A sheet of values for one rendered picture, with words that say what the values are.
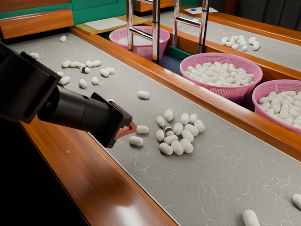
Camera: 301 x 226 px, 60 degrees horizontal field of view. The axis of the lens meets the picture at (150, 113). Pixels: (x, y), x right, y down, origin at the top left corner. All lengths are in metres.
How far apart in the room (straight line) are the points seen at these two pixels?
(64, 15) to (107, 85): 0.52
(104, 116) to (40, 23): 0.85
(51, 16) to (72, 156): 0.81
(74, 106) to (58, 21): 0.89
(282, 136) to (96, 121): 0.41
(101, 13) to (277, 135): 1.05
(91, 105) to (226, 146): 0.33
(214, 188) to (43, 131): 0.39
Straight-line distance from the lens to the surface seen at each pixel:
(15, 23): 1.21
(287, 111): 0.79
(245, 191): 0.54
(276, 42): 1.31
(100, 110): 0.44
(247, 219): 0.48
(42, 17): 1.24
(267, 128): 0.66
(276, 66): 0.99
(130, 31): 1.02
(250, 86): 0.83
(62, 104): 0.39
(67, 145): 0.59
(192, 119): 0.65
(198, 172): 0.55
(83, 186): 0.50
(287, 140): 0.65
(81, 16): 1.38
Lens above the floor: 1.14
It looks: 35 degrees down
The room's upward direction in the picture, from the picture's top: straight up
